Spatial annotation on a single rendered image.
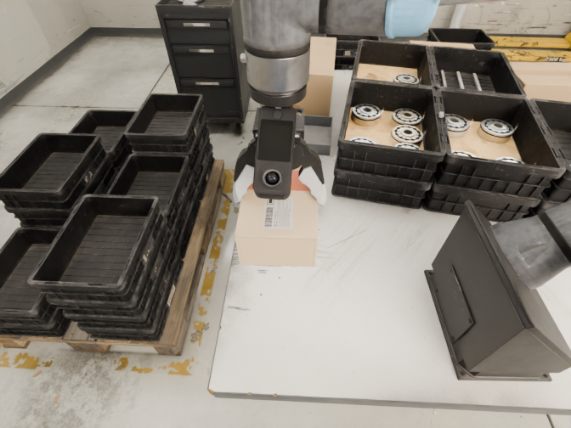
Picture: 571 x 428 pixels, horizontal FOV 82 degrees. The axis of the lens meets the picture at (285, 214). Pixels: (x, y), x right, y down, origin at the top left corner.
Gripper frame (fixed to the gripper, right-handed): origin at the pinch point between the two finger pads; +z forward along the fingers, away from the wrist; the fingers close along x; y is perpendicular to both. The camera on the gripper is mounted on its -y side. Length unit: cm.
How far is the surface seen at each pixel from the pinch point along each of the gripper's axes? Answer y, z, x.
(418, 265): 17, 40, -38
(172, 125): 117, 60, 67
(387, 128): 65, 26, -34
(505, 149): 55, 26, -71
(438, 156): 37, 17, -41
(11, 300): 22, 82, 112
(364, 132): 62, 26, -26
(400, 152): 39, 17, -31
